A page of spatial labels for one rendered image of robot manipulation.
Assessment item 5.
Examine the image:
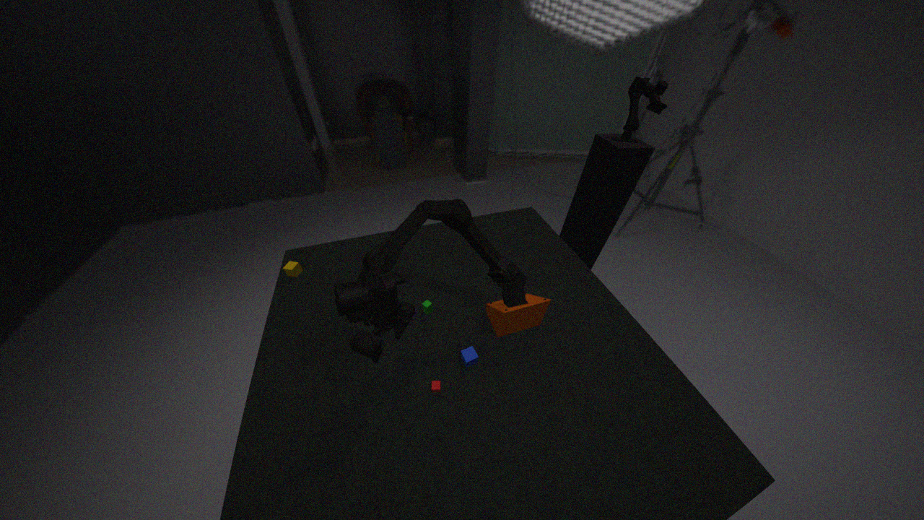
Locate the yellow cube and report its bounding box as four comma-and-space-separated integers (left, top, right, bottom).
283, 261, 302, 277

